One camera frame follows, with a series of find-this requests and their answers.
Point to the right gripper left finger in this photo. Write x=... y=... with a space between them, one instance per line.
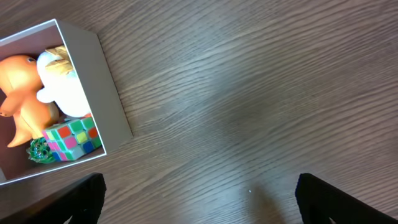
x=79 y=202

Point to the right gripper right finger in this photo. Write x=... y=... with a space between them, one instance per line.
x=322 y=203

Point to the pastel rubik's cube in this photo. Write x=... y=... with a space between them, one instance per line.
x=72 y=139

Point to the green round disc toy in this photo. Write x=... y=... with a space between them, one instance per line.
x=39 y=151

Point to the orange dinosaur toy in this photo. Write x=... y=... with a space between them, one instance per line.
x=20 y=82

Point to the white plush duck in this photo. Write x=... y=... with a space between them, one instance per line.
x=61 y=83

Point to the white open cardboard box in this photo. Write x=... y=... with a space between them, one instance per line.
x=88 y=59

